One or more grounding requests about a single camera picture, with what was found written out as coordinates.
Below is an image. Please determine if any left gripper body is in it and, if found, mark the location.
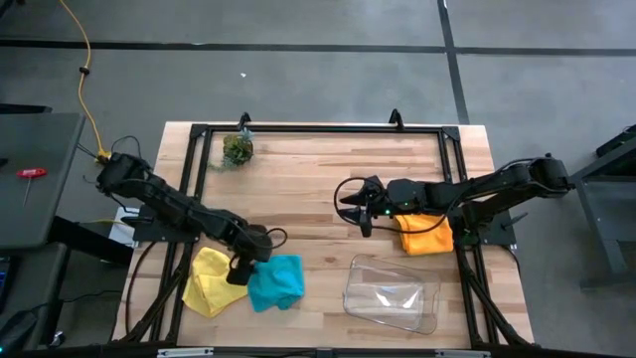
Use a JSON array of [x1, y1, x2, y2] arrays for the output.
[[227, 223, 275, 264]]

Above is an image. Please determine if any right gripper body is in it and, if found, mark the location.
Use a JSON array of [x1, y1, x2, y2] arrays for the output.
[[358, 179, 429, 239]]

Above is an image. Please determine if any yellow microfiber towel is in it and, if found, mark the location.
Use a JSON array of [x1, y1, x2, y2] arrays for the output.
[[181, 247, 248, 318]]

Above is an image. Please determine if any teal microfiber towel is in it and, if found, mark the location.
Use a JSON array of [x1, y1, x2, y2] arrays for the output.
[[246, 254, 306, 313]]

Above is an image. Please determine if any orange microfiber towel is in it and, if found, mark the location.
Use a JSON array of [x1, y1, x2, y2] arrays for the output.
[[395, 213, 455, 257]]

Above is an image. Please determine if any clear plastic bin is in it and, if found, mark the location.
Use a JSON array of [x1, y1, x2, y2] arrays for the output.
[[341, 253, 442, 335]]

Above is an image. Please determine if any small green potted plant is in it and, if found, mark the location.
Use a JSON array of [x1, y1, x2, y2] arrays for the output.
[[208, 127, 255, 173]]

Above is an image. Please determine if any white paper sheet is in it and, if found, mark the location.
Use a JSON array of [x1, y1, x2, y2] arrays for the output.
[[107, 206, 143, 248]]

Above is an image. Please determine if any grey metal stand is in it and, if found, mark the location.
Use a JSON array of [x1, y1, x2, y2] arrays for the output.
[[570, 123, 636, 290]]

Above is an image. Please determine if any grey side table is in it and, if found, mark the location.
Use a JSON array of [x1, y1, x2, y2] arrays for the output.
[[0, 111, 85, 250]]

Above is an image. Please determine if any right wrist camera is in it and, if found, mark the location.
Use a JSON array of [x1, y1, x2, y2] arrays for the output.
[[364, 174, 386, 196]]

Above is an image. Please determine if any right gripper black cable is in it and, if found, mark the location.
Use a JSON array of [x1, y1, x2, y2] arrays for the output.
[[333, 176, 451, 235]]

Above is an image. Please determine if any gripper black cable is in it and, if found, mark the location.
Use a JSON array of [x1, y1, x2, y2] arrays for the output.
[[333, 176, 451, 235], [257, 226, 289, 251]]

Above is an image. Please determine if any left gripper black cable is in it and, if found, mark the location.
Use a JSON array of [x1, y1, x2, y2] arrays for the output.
[[257, 226, 289, 251]]

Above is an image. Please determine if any black aluminium table frame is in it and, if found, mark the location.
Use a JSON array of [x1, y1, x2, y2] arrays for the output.
[[111, 109, 536, 349]]

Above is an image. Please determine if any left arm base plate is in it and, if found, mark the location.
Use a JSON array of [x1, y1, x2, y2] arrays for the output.
[[131, 204, 205, 244]]

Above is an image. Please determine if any silver metal bracket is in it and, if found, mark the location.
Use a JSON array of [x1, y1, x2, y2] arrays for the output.
[[157, 346, 215, 358], [435, 348, 492, 358]]

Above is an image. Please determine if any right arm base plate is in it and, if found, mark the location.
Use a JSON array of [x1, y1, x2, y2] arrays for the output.
[[444, 206, 518, 248]]

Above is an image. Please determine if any red-handled hex key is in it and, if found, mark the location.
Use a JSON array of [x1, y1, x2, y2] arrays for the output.
[[15, 167, 49, 208]]

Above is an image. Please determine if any yellow extension cable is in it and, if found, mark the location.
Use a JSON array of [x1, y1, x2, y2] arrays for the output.
[[58, 0, 113, 165]]

